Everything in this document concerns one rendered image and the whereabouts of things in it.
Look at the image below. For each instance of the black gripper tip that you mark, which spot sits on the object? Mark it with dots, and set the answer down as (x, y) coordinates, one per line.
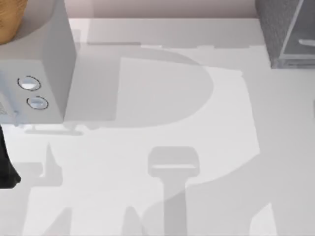
(7, 167)

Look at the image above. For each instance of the pale microwave oven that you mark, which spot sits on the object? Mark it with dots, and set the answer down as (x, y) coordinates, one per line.
(51, 64)

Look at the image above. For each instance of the grey cabinet with dark inside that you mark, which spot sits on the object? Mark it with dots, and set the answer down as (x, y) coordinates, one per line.
(275, 32)

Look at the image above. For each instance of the large microwave knob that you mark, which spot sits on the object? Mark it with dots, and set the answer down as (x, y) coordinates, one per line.
(29, 83)

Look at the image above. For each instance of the small microwave knob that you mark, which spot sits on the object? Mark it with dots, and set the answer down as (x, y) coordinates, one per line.
(37, 102)

